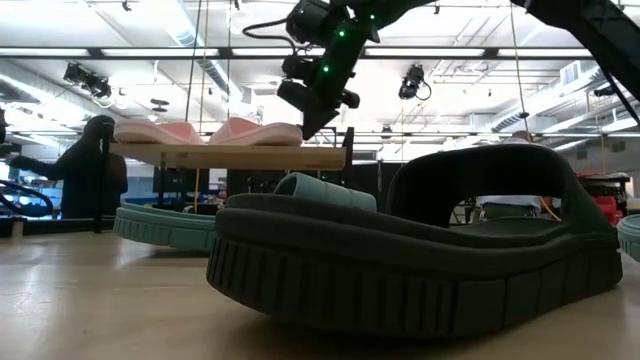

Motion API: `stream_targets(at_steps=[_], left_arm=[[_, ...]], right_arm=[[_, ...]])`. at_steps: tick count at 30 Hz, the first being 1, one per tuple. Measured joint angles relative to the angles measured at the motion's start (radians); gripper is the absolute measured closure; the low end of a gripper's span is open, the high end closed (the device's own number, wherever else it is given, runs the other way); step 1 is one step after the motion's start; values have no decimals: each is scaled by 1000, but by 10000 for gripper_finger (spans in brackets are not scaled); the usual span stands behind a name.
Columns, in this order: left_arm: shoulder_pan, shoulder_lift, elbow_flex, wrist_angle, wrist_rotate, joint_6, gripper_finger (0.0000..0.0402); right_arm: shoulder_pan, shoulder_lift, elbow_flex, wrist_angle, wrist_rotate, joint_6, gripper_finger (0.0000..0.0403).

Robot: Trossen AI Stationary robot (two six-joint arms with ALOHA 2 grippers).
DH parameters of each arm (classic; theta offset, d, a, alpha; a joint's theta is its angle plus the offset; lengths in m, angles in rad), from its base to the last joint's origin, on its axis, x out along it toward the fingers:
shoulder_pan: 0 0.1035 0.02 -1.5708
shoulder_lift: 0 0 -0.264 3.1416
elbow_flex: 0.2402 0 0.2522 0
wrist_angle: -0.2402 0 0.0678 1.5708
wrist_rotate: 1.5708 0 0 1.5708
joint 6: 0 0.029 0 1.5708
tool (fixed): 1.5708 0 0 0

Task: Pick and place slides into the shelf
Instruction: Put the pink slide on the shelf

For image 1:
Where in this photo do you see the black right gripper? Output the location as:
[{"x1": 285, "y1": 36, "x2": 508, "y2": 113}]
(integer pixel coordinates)
[{"x1": 285, "y1": 0, "x2": 381, "y2": 142}]

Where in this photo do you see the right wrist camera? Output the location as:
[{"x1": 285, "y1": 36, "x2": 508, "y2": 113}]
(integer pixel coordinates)
[{"x1": 276, "y1": 53, "x2": 324, "y2": 114}]

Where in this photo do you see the black slide sandal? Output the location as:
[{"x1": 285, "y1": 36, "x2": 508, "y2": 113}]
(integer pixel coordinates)
[{"x1": 206, "y1": 143, "x2": 624, "y2": 340}]

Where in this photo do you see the person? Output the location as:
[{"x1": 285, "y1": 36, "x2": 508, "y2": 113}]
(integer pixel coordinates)
[
  {"x1": 8, "y1": 114, "x2": 129, "y2": 220},
  {"x1": 474, "y1": 130, "x2": 551, "y2": 221}
]

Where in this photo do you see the black curved hose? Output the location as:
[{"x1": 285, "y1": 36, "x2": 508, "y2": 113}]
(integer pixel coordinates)
[{"x1": 0, "y1": 178, "x2": 55, "y2": 219}]

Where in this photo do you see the wooden shelf with black frame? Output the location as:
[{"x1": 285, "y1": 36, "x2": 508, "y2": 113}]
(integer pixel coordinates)
[{"x1": 94, "y1": 124, "x2": 356, "y2": 235}]

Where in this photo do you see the green slide sandal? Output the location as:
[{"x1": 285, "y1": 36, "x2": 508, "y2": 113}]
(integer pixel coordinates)
[
  {"x1": 615, "y1": 214, "x2": 640, "y2": 264},
  {"x1": 113, "y1": 172, "x2": 378, "y2": 251}
]

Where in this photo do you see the black ceiling spotlight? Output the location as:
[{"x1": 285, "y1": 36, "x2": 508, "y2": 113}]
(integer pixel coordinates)
[
  {"x1": 62, "y1": 62, "x2": 113, "y2": 101},
  {"x1": 397, "y1": 63, "x2": 432, "y2": 101}
]

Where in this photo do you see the pink slide sandal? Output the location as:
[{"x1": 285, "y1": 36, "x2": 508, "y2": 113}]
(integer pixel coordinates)
[
  {"x1": 113, "y1": 121, "x2": 206, "y2": 147},
  {"x1": 208, "y1": 117, "x2": 305, "y2": 148}
]

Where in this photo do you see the red cart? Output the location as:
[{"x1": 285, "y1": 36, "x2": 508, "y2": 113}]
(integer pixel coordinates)
[{"x1": 574, "y1": 172, "x2": 632, "y2": 226}]

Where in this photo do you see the yellow cable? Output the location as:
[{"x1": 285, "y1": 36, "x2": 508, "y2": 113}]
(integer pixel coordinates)
[{"x1": 192, "y1": 0, "x2": 210, "y2": 214}]

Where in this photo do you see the black table frame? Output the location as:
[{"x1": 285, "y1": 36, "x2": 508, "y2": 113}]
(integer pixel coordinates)
[{"x1": 0, "y1": 215, "x2": 117, "y2": 237}]

